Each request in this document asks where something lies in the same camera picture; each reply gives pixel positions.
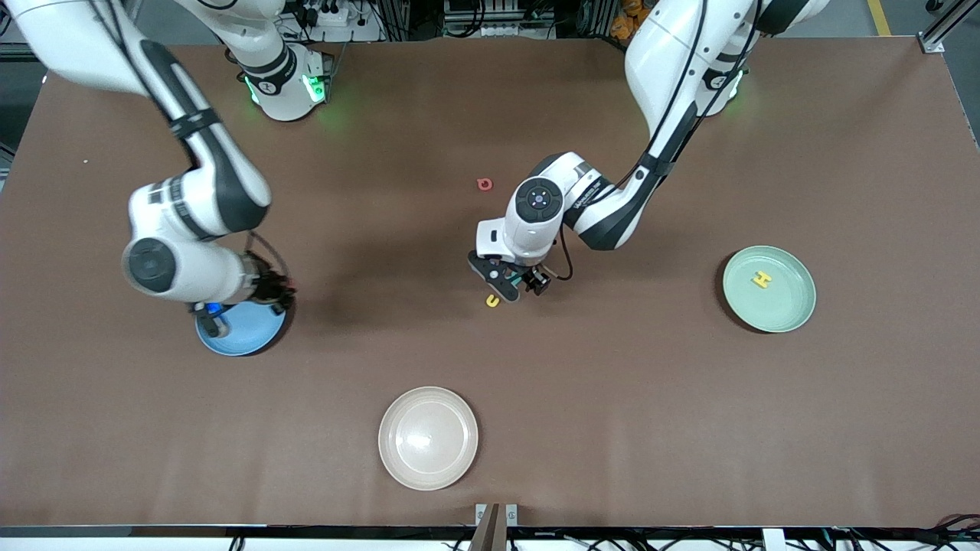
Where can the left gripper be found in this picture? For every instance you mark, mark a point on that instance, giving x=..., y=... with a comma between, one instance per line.
x=534, y=277

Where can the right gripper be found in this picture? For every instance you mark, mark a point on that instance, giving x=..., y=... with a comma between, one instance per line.
x=268, y=288

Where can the yellow uppercase H letter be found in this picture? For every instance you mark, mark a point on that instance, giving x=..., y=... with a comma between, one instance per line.
x=761, y=280

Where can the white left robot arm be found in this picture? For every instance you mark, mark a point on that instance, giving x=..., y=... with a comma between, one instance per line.
x=666, y=61

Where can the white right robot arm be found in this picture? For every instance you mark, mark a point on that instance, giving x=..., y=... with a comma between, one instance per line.
x=176, y=268

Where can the blue plate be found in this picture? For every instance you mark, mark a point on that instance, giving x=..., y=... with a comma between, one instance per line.
x=256, y=337

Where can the red uppercase Q letter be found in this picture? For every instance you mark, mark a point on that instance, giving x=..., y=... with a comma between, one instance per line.
x=479, y=184

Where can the brown table cover sheet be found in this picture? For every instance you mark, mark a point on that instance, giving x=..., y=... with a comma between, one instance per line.
x=612, y=421

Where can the beige plate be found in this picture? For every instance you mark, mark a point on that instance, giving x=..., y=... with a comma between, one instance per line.
x=428, y=438

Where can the green plate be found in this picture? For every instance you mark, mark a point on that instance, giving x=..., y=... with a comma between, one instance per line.
x=781, y=302

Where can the orange bagged items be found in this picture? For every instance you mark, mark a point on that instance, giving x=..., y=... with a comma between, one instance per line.
x=624, y=23

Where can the white power strip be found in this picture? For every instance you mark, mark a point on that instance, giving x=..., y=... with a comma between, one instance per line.
x=329, y=15

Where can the metal table edge bracket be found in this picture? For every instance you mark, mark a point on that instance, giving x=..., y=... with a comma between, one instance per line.
x=481, y=514

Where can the brown tapered post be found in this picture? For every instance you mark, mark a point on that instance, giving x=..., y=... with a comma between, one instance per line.
x=490, y=536

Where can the aluminium frame post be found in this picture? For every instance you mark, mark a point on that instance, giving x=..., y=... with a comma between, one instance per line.
x=935, y=42

